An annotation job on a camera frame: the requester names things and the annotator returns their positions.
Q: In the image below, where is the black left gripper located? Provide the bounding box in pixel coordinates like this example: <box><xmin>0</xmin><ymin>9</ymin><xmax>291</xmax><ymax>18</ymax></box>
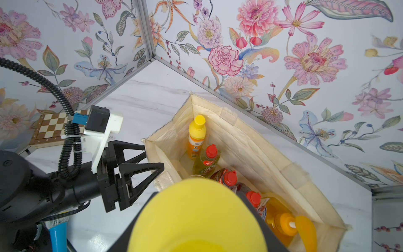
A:
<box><xmin>97</xmin><ymin>140</ymin><xmax>164</xmax><ymax>213</ymax></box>

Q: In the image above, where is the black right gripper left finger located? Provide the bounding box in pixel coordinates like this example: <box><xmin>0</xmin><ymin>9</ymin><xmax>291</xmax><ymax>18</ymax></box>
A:
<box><xmin>107</xmin><ymin>192</ymin><xmax>157</xmax><ymax>252</ymax></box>

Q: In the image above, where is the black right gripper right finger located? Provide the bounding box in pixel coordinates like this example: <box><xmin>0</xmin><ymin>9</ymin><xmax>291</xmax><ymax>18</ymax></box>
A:
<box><xmin>237</xmin><ymin>193</ymin><xmax>288</xmax><ymax>252</ymax></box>

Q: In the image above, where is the large orange dish soap bottle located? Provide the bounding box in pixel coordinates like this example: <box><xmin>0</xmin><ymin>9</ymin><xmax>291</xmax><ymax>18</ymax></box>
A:
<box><xmin>259</xmin><ymin>194</ymin><xmax>318</xmax><ymax>252</ymax></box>

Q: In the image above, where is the dark red bottle front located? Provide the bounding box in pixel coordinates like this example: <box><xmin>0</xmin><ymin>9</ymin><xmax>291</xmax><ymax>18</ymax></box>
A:
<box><xmin>238</xmin><ymin>191</ymin><xmax>269</xmax><ymax>220</ymax></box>

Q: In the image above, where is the dark red bottle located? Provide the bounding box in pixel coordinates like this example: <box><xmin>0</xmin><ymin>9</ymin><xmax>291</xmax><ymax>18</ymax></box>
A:
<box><xmin>210</xmin><ymin>169</ymin><xmax>238</xmax><ymax>190</ymax></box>
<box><xmin>238</xmin><ymin>191</ymin><xmax>269</xmax><ymax>220</ymax></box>

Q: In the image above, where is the orange bottle yellow cap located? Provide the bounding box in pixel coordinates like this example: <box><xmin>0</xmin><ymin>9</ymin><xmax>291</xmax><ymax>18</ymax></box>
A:
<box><xmin>126</xmin><ymin>177</ymin><xmax>268</xmax><ymax>252</ymax></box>
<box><xmin>187</xmin><ymin>115</ymin><xmax>207</xmax><ymax>160</ymax></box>

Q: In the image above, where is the green dish soap bottle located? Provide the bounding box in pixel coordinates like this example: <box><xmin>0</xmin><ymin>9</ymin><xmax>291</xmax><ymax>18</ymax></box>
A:
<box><xmin>193</xmin><ymin>144</ymin><xmax>220</xmax><ymax>178</ymax></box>

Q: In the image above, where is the orange bottle yellow cap front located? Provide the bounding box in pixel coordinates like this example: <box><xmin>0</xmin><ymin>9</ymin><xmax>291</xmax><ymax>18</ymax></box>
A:
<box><xmin>187</xmin><ymin>115</ymin><xmax>207</xmax><ymax>160</ymax></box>

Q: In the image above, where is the cream canvas shopping bag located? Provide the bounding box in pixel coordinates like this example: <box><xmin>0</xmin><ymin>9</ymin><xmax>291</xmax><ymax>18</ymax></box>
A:
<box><xmin>143</xmin><ymin>94</ymin><xmax>347</xmax><ymax>252</ymax></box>

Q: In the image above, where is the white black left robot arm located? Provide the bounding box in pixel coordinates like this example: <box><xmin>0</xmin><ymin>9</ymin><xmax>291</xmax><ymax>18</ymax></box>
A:
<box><xmin>1</xmin><ymin>141</ymin><xmax>164</xmax><ymax>252</ymax></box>

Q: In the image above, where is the blue toy microphone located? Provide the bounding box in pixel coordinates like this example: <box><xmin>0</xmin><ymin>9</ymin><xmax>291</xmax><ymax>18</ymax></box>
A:
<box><xmin>45</xmin><ymin>217</ymin><xmax>69</xmax><ymax>252</ymax></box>

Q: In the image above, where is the wooden checkerboard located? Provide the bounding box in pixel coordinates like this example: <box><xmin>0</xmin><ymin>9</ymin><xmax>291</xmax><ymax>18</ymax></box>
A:
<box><xmin>29</xmin><ymin>108</ymin><xmax>92</xmax><ymax>149</ymax></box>

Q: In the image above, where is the black corrugated cable conduit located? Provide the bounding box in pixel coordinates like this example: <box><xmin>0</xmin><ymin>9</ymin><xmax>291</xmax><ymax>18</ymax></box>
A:
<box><xmin>0</xmin><ymin>57</ymin><xmax>83</xmax><ymax>181</ymax></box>

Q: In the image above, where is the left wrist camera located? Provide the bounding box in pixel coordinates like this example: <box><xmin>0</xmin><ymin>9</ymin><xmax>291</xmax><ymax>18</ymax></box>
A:
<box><xmin>72</xmin><ymin>106</ymin><xmax>123</xmax><ymax>174</ymax></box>

